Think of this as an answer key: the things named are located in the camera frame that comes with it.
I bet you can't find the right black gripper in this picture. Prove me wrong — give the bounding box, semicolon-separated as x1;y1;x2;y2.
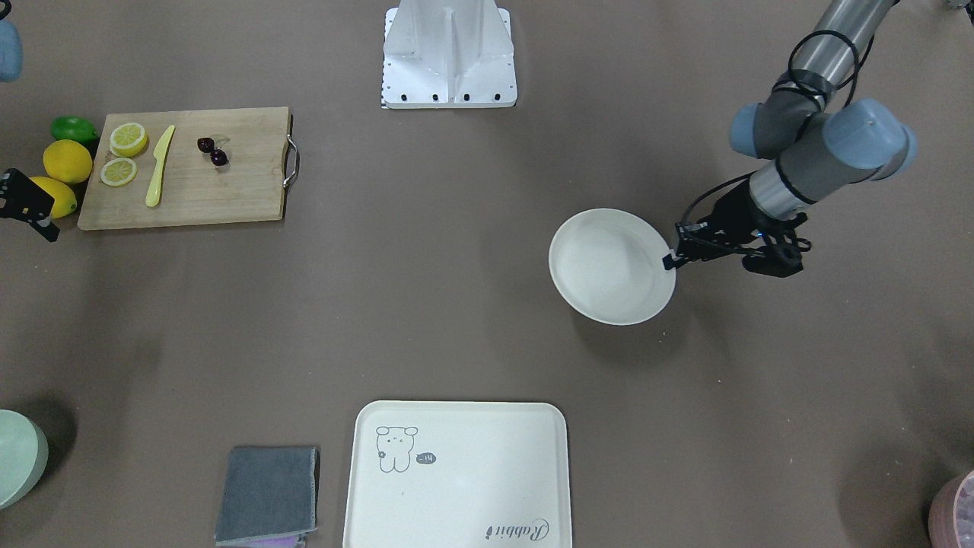
1;169;60;243

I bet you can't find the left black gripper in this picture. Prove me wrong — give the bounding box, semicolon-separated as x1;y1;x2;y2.
662;181;813;278

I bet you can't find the white round plate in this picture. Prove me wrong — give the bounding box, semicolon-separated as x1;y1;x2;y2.
547;208;677;326

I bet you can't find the dark red cherry pair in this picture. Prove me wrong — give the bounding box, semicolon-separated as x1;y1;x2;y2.
197;135;230;167

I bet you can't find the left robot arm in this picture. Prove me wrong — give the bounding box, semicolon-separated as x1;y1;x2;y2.
662;1;918;278

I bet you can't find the cream rectangular tray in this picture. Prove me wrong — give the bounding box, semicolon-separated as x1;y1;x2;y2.
343;401;573;547

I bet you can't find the whole lemon outer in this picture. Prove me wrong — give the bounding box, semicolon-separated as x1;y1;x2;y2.
29;176;78;219

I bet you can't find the whole lemon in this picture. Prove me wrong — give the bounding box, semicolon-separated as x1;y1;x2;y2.
43;139;94;185
29;176;78;219

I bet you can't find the whole lemon middle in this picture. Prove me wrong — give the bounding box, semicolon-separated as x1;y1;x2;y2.
43;139;94;185

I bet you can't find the lemon slice inner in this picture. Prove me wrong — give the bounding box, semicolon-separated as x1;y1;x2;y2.
100;158;138;187

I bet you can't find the lemon slice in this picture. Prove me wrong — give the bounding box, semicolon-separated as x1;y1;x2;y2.
100;158;138;187
109;122;148;158

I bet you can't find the green lime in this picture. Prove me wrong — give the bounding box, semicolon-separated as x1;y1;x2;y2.
49;116;100;145

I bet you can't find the lemon slice outer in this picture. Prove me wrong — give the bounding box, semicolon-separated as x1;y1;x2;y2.
109;122;148;158

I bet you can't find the yellow plastic knife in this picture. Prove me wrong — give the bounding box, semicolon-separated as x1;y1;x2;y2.
144;125;175;208

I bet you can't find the mint green bowl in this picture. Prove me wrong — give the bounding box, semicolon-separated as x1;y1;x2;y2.
1;409;49;509

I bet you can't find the grey folded cloth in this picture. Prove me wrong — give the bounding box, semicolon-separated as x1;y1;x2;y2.
215;445;319;547

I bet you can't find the pink bowl with ice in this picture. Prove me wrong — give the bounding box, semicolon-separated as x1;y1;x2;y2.
928;471;973;547

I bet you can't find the white pedestal column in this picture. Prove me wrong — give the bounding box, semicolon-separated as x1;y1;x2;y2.
380;1;518;109

